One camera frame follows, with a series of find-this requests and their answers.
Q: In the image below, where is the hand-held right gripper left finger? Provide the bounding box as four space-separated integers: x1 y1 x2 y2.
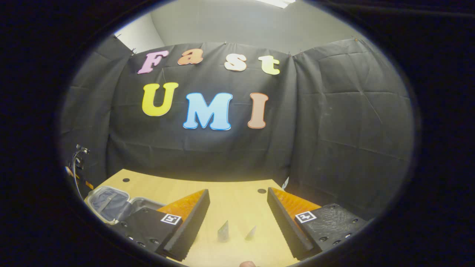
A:
111 189 211 262

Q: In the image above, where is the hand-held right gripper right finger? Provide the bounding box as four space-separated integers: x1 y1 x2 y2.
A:
266 187 368 261

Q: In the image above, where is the white suitcase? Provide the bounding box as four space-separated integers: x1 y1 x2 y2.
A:
85 185 166 226

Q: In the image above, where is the green and white cream tube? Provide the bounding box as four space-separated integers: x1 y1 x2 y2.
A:
217 220 230 243

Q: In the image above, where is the black backdrop cloth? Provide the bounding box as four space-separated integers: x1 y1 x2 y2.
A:
59 35 415 219

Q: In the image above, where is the ceiling light panel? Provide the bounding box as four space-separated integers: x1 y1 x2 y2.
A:
256 0 296 9

